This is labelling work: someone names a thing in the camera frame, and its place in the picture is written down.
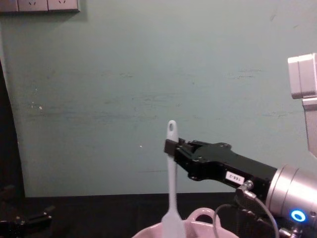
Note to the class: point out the black table cloth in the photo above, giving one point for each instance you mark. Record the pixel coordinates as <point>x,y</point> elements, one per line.
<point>104,215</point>

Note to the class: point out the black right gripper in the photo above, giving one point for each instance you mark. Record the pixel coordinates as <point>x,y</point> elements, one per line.
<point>223,161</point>

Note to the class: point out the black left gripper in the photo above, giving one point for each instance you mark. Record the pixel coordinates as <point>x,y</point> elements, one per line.
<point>11,228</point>

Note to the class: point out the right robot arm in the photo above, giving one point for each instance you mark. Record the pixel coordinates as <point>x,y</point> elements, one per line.
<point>292,188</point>

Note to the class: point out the white silicone spatula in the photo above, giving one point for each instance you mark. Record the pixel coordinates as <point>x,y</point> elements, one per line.
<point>171,173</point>

